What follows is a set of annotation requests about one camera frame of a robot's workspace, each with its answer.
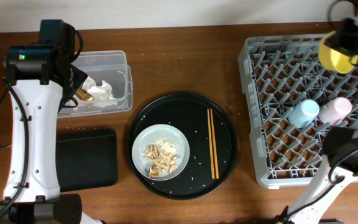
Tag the grey plate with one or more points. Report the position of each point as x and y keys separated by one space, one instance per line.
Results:
x=149 y=135

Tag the left wooden chopstick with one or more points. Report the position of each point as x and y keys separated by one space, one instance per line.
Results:
x=210 y=145

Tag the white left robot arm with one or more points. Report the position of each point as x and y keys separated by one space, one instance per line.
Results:
x=40 y=79

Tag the blue cup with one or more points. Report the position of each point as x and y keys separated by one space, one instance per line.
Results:
x=304 y=113

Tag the clear plastic waste bin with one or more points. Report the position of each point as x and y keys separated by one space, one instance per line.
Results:
x=104 y=66

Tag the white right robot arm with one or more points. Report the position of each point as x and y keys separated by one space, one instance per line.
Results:
x=338 y=169

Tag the black rectangular tray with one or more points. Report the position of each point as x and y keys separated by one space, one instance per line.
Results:
x=86 y=160

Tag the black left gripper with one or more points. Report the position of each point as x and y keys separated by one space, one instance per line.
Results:
x=81 y=76

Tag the yellow bowl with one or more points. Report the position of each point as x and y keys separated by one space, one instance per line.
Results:
x=333 y=60

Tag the grey dishwasher rack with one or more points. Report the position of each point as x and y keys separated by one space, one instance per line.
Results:
x=277 y=73

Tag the round black serving tray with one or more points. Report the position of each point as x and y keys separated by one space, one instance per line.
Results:
x=188 y=113

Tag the pink cup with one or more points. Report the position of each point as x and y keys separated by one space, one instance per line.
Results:
x=336 y=110

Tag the white tissue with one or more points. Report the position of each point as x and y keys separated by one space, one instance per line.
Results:
x=102 y=95

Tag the peanut shells and rice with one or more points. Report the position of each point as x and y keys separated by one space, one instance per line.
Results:
x=162 y=156

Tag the right wooden chopstick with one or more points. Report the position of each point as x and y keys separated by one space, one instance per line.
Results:
x=216 y=166

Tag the wooden chopstick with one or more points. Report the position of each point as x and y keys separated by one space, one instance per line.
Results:
x=210 y=145
x=216 y=166

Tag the gold snack wrapper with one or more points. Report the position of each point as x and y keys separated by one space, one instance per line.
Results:
x=83 y=95

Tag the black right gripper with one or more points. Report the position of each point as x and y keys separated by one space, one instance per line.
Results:
x=343 y=38

